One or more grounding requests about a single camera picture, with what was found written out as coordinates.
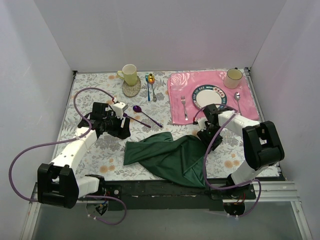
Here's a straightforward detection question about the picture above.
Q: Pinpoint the white plate blue rim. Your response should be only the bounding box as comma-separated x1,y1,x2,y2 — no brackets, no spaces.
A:
192,84,228,109

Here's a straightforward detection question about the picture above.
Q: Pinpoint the purple spoon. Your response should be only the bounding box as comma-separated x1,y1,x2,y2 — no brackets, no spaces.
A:
132,105,152,129

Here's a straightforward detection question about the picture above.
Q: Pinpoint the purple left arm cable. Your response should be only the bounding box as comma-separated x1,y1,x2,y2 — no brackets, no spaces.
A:
8,87,128,226

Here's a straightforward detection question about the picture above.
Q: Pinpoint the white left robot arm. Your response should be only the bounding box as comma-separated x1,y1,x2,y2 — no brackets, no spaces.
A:
37,102,131,209

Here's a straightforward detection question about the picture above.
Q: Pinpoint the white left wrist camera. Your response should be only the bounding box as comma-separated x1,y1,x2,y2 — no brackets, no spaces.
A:
110,101,128,119

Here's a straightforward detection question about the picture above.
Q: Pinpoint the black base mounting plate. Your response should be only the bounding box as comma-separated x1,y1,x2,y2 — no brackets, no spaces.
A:
104,180,258,211

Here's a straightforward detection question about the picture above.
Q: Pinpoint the yellow-green mug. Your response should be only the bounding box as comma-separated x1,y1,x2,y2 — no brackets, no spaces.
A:
117,64,137,86

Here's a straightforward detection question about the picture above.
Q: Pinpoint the silver fork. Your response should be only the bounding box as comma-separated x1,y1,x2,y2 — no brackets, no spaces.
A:
180,95,189,121

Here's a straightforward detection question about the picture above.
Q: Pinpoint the speckled round coaster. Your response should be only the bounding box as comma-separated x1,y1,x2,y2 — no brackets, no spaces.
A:
122,77,142,98

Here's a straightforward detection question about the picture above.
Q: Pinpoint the gold rainbow spoon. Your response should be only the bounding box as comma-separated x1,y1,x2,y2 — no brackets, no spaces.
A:
148,73,157,102

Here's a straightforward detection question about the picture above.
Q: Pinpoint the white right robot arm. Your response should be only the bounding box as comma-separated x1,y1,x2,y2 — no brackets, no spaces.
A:
192,103,285,199

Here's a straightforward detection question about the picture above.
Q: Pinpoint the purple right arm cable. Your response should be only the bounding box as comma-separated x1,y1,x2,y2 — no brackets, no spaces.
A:
193,103,263,218

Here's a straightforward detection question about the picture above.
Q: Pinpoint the aluminium frame rail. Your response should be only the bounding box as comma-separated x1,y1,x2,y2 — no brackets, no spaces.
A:
29,181,301,205

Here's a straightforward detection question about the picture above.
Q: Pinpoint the pink rose placemat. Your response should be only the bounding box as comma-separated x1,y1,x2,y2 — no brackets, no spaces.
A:
167,70,260,125

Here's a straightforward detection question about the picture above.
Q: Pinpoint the blue handled spoon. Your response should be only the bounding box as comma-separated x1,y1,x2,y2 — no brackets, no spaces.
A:
145,73,151,102

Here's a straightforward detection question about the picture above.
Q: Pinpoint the cream enamel mug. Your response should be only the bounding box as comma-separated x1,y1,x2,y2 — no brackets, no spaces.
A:
223,68,243,89

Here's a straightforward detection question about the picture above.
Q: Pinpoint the silver spoon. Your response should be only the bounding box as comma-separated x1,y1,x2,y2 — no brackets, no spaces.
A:
233,92,242,115

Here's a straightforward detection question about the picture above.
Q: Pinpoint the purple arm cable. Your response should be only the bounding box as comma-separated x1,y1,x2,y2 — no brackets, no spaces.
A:
193,103,263,218
8,87,128,226

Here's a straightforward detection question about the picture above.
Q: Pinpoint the dark green cloth napkin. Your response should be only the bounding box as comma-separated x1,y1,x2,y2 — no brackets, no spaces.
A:
123,132,207,188

